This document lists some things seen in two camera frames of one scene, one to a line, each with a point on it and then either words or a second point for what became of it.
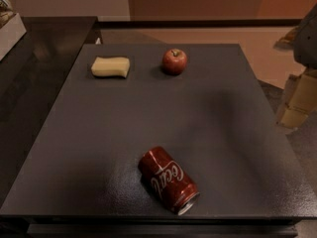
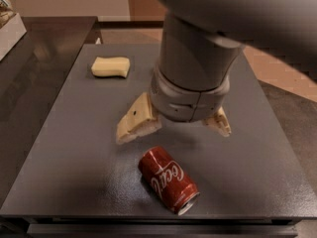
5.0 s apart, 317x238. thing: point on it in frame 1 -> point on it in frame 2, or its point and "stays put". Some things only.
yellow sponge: x=111 y=66 stays put
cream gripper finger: x=299 y=99 -> x=141 y=118
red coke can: x=167 y=180 stays put
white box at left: x=10 y=34 stays put
